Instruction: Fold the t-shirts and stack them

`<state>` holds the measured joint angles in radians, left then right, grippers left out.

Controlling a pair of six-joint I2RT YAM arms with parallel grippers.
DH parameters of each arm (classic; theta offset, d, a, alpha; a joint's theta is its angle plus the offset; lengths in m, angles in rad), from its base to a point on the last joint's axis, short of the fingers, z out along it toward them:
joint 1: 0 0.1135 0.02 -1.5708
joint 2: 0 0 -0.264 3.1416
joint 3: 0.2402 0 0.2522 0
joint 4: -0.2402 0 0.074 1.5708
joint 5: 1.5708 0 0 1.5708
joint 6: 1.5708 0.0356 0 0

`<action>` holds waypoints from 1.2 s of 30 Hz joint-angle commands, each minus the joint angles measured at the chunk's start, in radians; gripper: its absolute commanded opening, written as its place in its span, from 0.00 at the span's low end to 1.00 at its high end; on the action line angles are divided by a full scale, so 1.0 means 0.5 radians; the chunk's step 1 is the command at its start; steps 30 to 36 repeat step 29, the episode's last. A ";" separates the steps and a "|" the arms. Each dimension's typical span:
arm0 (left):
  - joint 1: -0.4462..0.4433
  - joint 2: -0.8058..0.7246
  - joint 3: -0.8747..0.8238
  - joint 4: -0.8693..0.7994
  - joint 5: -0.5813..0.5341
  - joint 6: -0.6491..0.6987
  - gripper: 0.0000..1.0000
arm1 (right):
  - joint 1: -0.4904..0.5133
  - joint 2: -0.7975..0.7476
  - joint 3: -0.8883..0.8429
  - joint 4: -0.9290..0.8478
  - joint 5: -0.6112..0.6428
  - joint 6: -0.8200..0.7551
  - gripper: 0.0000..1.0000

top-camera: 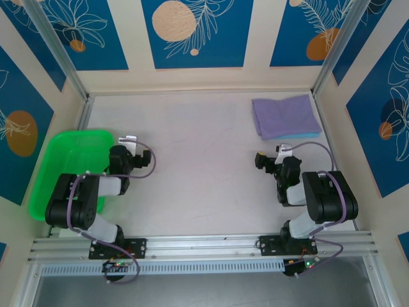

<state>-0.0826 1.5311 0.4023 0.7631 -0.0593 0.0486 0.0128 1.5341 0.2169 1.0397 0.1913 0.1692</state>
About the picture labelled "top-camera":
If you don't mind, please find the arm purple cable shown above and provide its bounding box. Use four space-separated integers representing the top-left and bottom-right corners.
68 146 157 284
282 141 351 279

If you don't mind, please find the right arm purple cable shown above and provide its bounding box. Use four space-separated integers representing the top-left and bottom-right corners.
282 141 351 279

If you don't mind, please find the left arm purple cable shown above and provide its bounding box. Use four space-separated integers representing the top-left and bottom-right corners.
68 146 157 284

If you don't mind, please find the purple t-shirt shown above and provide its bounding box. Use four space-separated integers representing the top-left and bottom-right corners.
251 94 323 141

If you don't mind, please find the green plastic tray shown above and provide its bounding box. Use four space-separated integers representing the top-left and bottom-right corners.
28 129 115 221

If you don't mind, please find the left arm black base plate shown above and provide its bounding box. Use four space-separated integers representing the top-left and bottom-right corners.
88 237 148 260

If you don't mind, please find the aluminium frame post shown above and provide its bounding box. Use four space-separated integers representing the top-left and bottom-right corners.
24 0 91 102
311 0 366 97

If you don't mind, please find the aluminium mounting rail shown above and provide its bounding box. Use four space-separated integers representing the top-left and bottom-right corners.
27 232 374 262

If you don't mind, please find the light blue folded t-shirt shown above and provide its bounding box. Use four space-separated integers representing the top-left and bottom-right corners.
279 131 321 141

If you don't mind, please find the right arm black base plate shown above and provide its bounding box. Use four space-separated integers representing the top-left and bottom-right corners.
258 235 319 256

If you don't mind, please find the grey slotted cable duct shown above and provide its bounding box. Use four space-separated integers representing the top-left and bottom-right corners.
41 258 285 276

